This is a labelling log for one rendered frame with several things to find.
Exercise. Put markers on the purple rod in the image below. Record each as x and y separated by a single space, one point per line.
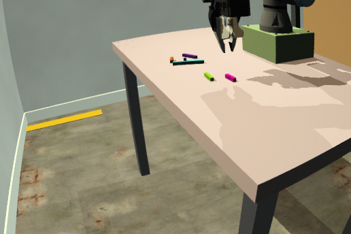
190 56

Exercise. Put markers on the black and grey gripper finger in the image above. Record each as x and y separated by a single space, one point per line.
235 30
219 27

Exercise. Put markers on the lime green rod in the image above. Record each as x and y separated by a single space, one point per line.
208 76

